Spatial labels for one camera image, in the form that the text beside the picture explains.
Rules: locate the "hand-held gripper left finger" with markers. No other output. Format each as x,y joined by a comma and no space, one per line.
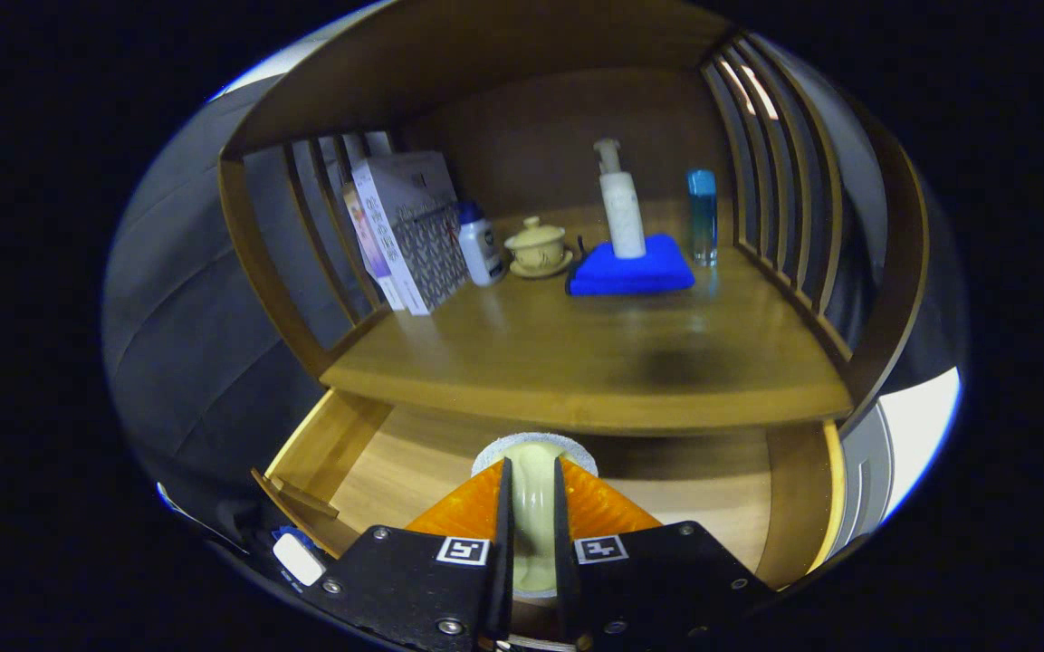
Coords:
503,543

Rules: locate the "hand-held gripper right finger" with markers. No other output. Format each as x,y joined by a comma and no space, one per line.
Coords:
562,543

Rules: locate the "green scrub brush grey pad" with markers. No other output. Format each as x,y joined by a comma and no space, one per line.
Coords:
533,489

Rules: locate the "brown wooden drawer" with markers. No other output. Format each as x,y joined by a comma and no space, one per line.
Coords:
395,471

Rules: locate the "wooden countertop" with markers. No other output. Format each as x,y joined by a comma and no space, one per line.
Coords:
576,353

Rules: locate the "white drawer cabinet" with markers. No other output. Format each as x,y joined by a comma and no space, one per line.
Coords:
920,426

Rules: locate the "brown wooden cabinet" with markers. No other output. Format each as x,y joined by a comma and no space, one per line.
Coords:
485,54

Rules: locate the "white plastic object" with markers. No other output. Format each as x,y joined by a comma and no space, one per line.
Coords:
298,559

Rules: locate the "blue folded cloth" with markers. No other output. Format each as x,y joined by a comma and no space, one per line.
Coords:
630,274

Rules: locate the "white bottle blue cap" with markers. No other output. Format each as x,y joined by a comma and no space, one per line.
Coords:
479,249

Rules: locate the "yellow lidded teacup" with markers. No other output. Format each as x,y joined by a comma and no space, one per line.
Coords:
538,249

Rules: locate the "white patterned thick book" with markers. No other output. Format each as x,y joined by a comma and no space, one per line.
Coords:
413,235

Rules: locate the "thin purple book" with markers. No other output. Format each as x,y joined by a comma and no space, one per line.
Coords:
368,244

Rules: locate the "white pump bottle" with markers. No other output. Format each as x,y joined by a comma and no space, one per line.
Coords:
621,208

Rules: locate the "clear blue bottle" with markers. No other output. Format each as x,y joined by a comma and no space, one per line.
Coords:
703,217

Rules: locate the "black backdrop cloth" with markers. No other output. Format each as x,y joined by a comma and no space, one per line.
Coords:
177,344

